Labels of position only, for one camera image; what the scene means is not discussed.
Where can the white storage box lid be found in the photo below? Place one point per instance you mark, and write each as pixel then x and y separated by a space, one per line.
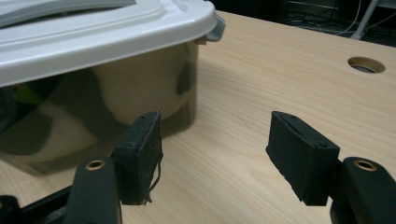
pixel 102 40

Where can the clear plastic storage box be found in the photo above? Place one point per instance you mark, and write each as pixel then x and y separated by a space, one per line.
pixel 46 165

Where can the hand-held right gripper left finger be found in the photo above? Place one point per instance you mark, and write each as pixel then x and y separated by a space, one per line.
pixel 140 161

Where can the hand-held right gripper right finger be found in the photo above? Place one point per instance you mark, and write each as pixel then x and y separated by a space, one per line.
pixel 303 161

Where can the panda plush toy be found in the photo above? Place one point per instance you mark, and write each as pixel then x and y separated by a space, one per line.
pixel 140 90

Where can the white metal stand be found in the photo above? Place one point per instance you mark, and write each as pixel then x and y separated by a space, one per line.
pixel 364 21

